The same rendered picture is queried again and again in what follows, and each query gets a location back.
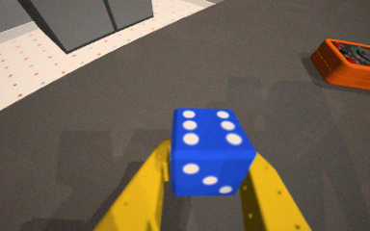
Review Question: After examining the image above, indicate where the orange digital multimeter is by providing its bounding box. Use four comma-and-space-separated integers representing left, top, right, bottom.
310, 38, 370, 90

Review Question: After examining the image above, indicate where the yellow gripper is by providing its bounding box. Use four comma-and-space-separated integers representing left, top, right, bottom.
93, 139, 311, 231

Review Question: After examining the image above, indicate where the blue die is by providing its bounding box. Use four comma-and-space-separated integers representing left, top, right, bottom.
170, 108, 257, 196

